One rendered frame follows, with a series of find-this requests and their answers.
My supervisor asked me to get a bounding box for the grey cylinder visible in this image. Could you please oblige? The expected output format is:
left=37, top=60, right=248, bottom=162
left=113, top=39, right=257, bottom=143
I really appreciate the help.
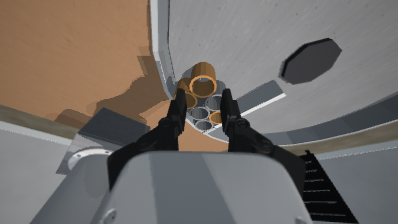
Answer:
left=189, top=97, right=210, bottom=120
left=195, top=118, right=214, bottom=131
left=205, top=80, right=226, bottom=111

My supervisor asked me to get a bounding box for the bronze bushing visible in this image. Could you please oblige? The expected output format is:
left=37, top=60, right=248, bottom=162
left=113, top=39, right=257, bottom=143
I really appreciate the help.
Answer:
left=189, top=62, right=217, bottom=98
left=209, top=110, right=222, bottom=124
left=174, top=77, right=198, bottom=109

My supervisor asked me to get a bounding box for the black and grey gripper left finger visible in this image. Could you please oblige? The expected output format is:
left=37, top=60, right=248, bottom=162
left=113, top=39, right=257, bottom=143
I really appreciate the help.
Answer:
left=107, top=88, right=187, bottom=192

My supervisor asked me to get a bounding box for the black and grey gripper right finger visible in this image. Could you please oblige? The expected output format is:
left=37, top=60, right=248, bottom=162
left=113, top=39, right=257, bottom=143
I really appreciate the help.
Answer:
left=220, top=89, right=306, bottom=200

